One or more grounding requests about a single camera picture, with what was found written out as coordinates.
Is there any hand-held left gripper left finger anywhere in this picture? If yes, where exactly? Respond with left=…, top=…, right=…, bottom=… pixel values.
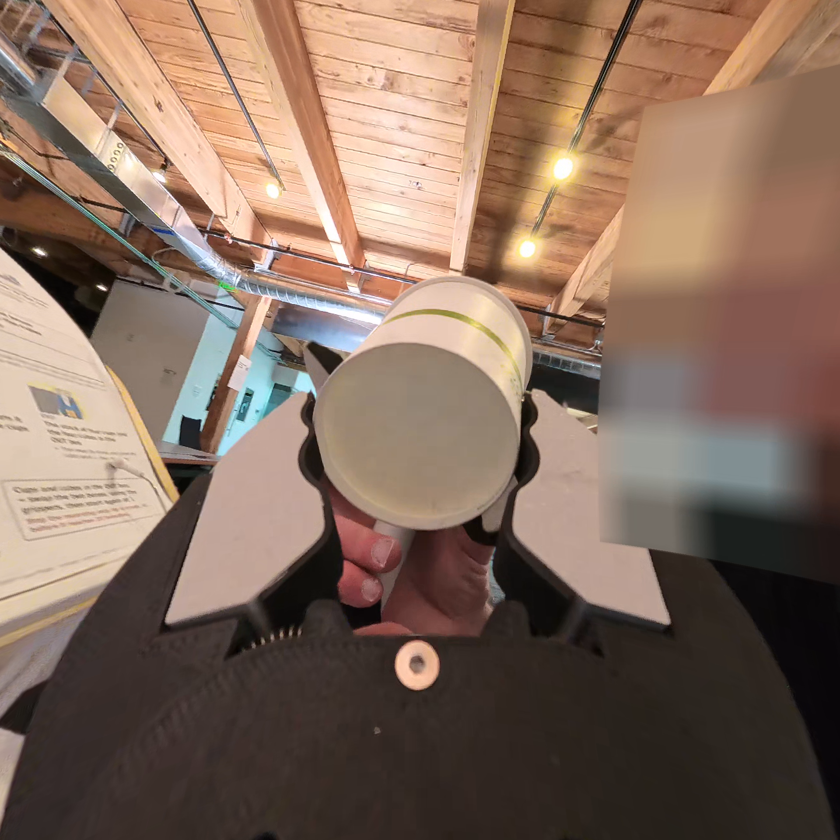
left=164, top=391, right=345, bottom=626

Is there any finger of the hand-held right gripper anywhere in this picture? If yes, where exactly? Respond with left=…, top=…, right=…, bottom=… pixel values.
left=481, top=482, right=521, bottom=547
left=303, top=341, right=347, bottom=395

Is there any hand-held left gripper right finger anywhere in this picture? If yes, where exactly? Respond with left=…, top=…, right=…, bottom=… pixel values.
left=492, top=390, right=673, bottom=634

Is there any white paper cup green line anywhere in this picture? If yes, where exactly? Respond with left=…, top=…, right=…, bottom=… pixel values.
left=313, top=276, right=534, bottom=532

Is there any person's right hand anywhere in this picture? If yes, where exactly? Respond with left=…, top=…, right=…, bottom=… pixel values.
left=328, top=489, right=496, bottom=637

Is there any black ceiling pipe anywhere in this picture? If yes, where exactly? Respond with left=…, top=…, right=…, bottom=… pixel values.
left=200, top=226, right=605, bottom=329

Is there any printed instruction sheet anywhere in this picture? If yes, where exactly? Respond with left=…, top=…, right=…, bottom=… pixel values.
left=0, top=249, right=173, bottom=601

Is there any person's dark clothing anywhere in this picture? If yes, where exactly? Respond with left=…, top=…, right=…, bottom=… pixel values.
left=646, top=548, right=840, bottom=821

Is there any silver flexible air duct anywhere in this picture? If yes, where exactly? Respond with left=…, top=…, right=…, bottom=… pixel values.
left=197, top=252, right=395, bottom=326

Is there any wooden support post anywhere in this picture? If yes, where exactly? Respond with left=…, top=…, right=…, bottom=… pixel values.
left=200, top=295, right=273, bottom=454

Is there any thin white cable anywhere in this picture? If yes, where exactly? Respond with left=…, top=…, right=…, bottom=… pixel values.
left=108, top=458, right=168, bottom=509

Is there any black lamp track rail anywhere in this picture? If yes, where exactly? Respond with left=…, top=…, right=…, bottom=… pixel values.
left=528, top=0, right=644, bottom=238
left=185, top=0, right=287, bottom=194

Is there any rectangular metal air duct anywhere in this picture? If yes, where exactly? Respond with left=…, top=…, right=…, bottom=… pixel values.
left=0, top=33, right=204, bottom=263

